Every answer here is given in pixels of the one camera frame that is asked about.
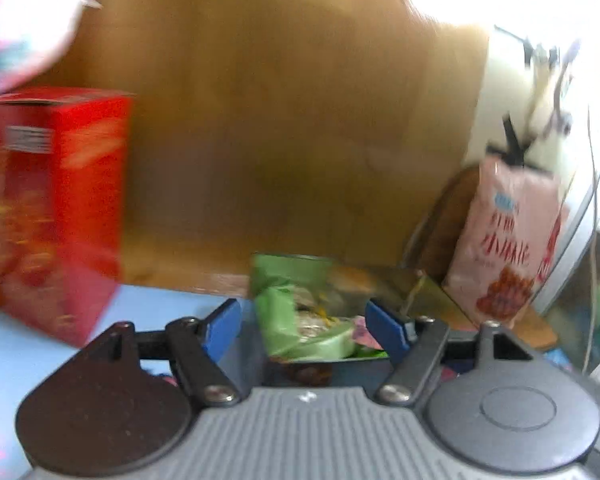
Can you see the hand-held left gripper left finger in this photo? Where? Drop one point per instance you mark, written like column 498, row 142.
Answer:
column 223, row 330

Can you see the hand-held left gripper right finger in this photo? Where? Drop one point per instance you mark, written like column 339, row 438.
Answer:
column 386, row 330

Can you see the green snack packet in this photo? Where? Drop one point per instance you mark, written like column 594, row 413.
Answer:
column 277, row 315

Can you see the clear peanut bag yellow edge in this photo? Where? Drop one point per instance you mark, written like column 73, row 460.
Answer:
column 312, row 322

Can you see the pink snack bag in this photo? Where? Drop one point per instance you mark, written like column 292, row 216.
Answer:
column 505, row 240

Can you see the red cardboard box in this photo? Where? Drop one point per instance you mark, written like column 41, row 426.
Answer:
column 55, row 200

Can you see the wooden headboard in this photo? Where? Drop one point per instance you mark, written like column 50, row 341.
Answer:
column 280, row 110

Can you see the pink and white bag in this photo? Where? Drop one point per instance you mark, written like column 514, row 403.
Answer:
column 25, row 20

